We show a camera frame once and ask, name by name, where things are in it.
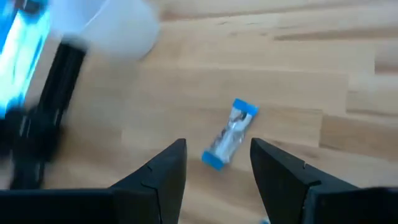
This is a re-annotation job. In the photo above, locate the white skull bucket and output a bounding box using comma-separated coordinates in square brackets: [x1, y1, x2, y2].
[49, 0, 161, 62]

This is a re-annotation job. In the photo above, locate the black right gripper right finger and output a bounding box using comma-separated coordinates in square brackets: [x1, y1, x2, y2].
[250, 138, 398, 224]

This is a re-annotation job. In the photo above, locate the white blue Hershey bar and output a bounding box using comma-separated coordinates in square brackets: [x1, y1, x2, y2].
[201, 98, 259, 171]

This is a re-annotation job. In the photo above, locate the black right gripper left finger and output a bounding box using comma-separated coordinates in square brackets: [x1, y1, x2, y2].
[0, 138, 188, 224]

